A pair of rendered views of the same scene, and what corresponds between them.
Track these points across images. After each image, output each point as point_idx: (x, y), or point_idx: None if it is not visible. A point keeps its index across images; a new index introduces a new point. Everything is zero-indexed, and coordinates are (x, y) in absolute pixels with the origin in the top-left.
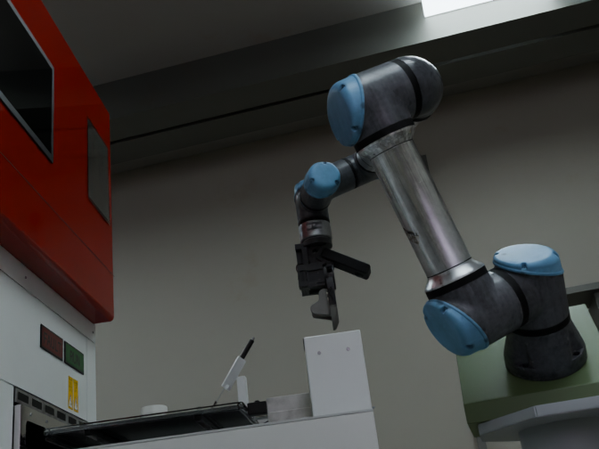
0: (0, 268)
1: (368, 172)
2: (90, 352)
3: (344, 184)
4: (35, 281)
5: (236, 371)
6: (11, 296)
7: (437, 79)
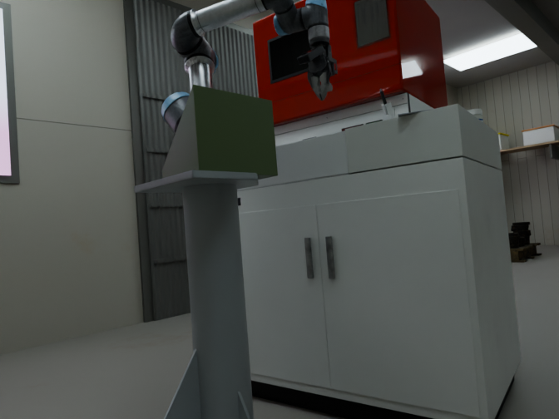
0: (309, 126)
1: (268, 9)
2: (400, 110)
3: (279, 20)
4: (334, 114)
5: (385, 113)
6: (318, 131)
7: (170, 37)
